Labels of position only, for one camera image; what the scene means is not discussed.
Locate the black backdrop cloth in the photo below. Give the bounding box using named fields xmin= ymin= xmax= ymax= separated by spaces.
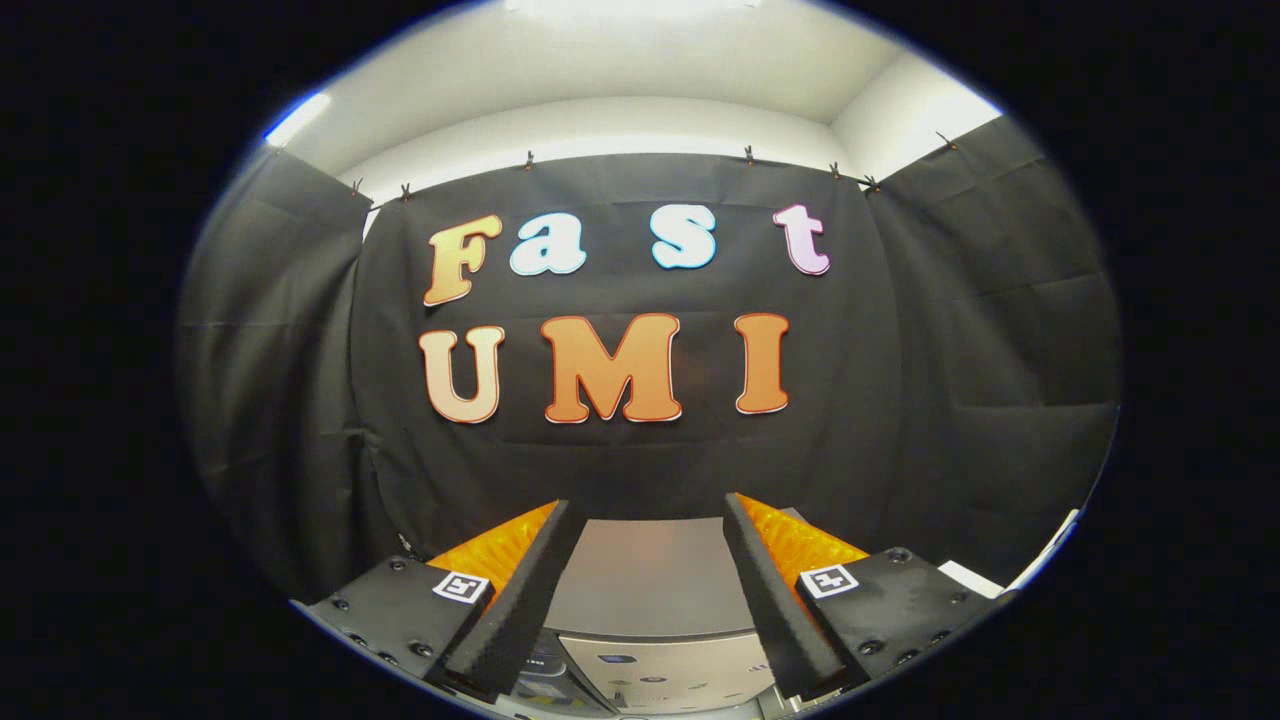
xmin=178 ymin=115 xmax=1123 ymax=606

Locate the grey washing machine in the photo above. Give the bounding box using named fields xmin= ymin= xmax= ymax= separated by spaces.
xmin=510 ymin=632 xmax=616 ymax=719

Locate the row of black cloth clips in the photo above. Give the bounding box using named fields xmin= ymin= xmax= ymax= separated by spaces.
xmin=350 ymin=130 xmax=956 ymax=201

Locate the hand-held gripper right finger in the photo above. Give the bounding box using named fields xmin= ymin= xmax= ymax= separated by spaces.
xmin=722 ymin=492 xmax=1006 ymax=703

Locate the white paper sheet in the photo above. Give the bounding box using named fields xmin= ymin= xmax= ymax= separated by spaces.
xmin=938 ymin=560 xmax=1004 ymax=599

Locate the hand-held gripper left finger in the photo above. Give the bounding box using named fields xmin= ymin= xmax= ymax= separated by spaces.
xmin=290 ymin=498 xmax=589 ymax=704

